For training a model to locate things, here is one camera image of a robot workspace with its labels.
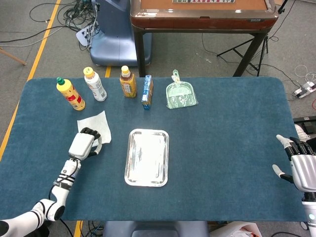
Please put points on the white plastic bag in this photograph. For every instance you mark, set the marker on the white plastic bag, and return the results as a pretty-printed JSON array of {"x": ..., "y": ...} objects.
[{"x": 234, "y": 230}]

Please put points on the white paper towel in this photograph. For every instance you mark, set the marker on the white paper towel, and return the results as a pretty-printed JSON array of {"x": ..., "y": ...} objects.
[{"x": 98, "y": 121}]

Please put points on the white bottle yellow cap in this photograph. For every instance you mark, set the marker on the white bottle yellow cap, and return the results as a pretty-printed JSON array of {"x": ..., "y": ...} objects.
[{"x": 96, "y": 86}]

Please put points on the brown mahjong table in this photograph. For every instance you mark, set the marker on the brown mahjong table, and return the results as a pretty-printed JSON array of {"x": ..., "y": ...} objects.
[{"x": 197, "y": 22}]

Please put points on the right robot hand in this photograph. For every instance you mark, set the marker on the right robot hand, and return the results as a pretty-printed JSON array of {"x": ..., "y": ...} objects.
[{"x": 303, "y": 168}]

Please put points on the blue and orange carton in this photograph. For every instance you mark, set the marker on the blue and orange carton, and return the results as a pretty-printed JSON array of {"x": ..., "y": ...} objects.
[{"x": 146, "y": 93}]

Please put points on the blue-grey machine base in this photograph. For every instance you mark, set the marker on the blue-grey machine base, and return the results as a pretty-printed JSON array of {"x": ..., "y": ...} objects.
[{"x": 116, "y": 37}]

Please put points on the white shoe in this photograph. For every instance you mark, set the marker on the white shoe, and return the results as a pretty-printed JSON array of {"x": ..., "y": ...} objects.
[{"x": 300, "y": 132}]

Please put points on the yellow bottle green cap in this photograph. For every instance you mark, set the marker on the yellow bottle green cap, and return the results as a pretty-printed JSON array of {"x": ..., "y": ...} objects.
[{"x": 70, "y": 95}]

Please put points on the white power strip with plugs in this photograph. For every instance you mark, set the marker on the white power strip with plugs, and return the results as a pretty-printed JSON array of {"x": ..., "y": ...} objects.
[
  {"x": 303, "y": 90},
  {"x": 82, "y": 35}
]

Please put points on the stainless steel tray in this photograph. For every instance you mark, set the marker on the stainless steel tray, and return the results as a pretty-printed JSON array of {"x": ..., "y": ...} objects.
[{"x": 146, "y": 158}]

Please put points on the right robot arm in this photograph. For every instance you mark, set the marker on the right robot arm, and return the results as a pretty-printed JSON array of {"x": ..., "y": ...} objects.
[{"x": 309, "y": 209}]

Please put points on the amber tea bottle yellow cap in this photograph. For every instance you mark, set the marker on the amber tea bottle yellow cap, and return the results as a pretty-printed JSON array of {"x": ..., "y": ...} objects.
[{"x": 128, "y": 86}]

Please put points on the green dustpan in plastic bag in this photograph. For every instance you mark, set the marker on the green dustpan in plastic bag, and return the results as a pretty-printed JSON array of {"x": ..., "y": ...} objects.
[{"x": 181, "y": 96}]

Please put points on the wooden stick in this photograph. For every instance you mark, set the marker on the wooden stick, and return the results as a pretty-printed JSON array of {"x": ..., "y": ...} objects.
[{"x": 14, "y": 58}]

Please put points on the face-up mahjong tile row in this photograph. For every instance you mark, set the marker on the face-up mahjong tile row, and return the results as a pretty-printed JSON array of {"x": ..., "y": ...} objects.
[{"x": 197, "y": 1}]

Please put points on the black flat case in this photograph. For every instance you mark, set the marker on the black flat case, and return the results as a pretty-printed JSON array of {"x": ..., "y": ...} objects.
[{"x": 308, "y": 123}]

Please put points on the grey robot torso base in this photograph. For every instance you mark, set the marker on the grey robot torso base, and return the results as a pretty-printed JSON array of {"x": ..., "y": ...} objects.
[{"x": 155, "y": 229}]

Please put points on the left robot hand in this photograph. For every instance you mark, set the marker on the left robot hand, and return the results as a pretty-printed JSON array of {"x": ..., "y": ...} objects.
[{"x": 81, "y": 144}]

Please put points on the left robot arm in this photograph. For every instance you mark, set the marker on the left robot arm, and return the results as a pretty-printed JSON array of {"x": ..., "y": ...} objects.
[{"x": 64, "y": 177}]

